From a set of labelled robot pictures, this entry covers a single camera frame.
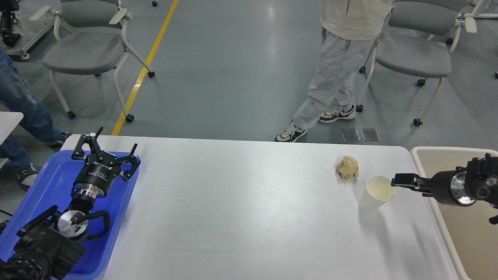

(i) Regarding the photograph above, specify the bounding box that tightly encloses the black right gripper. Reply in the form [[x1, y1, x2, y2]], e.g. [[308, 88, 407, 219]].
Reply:
[[391, 171, 467, 206]]

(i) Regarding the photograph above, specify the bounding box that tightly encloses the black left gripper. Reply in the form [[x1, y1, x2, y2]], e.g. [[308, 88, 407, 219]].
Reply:
[[71, 126, 141, 198]]

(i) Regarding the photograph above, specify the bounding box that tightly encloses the white paper cup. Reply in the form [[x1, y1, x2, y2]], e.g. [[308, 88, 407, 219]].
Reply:
[[359, 175, 396, 213]]

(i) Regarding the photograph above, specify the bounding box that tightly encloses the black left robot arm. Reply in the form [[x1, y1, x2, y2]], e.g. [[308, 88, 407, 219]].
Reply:
[[1, 128, 141, 280]]

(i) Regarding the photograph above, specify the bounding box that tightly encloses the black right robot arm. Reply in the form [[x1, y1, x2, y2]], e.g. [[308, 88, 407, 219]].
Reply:
[[391, 153, 498, 208]]

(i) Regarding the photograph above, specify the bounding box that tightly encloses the metal floor plate right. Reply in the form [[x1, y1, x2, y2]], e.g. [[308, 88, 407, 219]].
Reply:
[[360, 128, 381, 142]]

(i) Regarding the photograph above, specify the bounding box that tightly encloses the metal floor plate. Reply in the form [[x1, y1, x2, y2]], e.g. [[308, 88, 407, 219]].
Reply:
[[340, 128, 360, 142], [360, 128, 381, 142]]

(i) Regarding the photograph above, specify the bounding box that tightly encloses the crumpled brown paper ball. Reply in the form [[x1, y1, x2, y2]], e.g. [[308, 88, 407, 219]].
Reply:
[[335, 156, 359, 180]]

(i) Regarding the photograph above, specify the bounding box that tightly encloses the blue plastic tray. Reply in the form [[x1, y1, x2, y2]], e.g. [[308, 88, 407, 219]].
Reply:
[[0, 150, 139, 280]]

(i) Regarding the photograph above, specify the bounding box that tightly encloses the metal floor plate left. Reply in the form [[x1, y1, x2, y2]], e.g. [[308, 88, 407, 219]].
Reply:
[[340, 128, 360, 142]]

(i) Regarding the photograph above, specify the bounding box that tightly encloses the beige plastic bin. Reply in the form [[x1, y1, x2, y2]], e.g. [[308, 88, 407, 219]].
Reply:
[[411, 147, 498, 280]]

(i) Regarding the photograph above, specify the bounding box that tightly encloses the white side table corner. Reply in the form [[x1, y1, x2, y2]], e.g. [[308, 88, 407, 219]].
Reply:
[[0, 111, 24, 144]]

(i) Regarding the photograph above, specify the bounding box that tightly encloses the person in blue jeans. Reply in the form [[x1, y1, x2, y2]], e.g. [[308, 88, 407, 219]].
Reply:
[[0, 47, 73, 190]]

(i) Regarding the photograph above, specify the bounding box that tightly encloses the grey chair left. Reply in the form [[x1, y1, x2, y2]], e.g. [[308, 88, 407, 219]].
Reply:
[[30, 0, 155, 123]]

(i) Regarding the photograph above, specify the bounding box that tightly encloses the grey chair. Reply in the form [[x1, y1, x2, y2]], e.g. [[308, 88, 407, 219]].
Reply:
[[30, 0, 155, 123], [355, 0, 477, 127]]

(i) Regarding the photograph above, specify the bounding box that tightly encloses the grey chair right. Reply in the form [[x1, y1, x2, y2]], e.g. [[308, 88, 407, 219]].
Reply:
[[355, 0, 477, 127]]

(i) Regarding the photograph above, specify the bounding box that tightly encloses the wheeled equipment stand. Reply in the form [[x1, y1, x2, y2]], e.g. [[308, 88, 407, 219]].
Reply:
[[0, 0, 58, 60]]

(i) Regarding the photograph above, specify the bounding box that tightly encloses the person in light grey trousers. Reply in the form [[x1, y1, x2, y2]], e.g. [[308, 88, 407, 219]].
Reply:
[[274, 0, 393, 142]]

